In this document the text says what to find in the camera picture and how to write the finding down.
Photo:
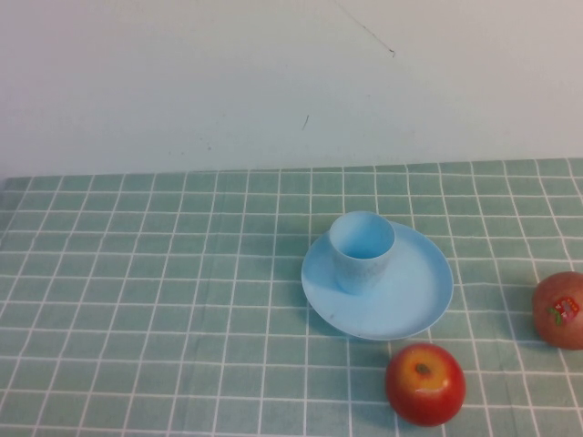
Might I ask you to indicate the light blue plastic cup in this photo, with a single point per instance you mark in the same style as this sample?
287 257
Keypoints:
360 273

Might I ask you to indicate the light blue plastic plate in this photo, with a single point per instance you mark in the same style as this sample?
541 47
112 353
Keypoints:
410 300

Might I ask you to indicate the green checked tablecloth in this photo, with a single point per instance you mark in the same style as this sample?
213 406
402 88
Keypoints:
114 273

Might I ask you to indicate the red apple with yellow top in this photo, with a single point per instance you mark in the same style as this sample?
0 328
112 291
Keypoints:
423 400

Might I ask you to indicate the red apple with sticker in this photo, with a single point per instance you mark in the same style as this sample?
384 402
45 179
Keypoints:
560 328

